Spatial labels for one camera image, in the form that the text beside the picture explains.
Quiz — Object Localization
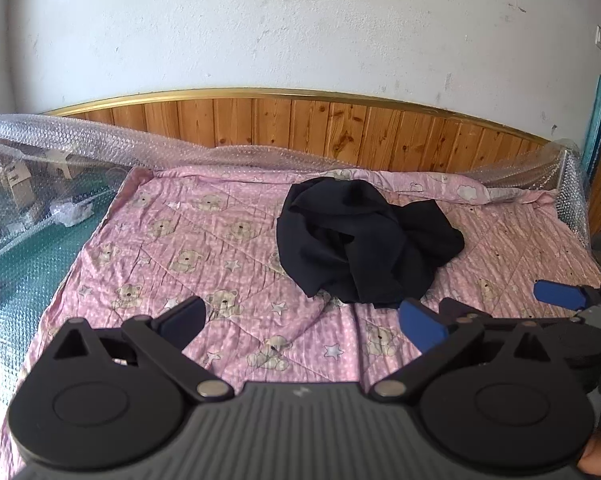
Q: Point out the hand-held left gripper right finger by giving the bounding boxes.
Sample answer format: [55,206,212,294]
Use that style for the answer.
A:
[372,297,554,402]

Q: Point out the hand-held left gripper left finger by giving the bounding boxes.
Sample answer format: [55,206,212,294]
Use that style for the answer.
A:
[54,296,234,402]

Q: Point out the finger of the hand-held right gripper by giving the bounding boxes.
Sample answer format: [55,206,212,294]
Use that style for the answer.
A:
[534,280,601,311]

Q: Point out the black pants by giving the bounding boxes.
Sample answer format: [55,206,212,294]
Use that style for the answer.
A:
[275,177,465,311]

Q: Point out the pink bear-print blanket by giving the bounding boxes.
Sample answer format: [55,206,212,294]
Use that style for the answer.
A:
[0,166,601,480]

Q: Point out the white plastic packet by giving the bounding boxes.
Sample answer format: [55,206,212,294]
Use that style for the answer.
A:
[50,199,95,227]

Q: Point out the teal rolled mat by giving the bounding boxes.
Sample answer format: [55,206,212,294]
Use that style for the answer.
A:
[583,74,601,176]

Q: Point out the cardboard box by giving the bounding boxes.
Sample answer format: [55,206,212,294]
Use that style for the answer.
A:
[43,149,84,181]
[0,160,37,211]

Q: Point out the wooden headboard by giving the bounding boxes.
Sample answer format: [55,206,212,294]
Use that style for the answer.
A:
[35,87,564,176]

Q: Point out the clear bubble wrap sheet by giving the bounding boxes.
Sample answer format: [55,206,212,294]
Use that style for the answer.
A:
[0,112,594,401]

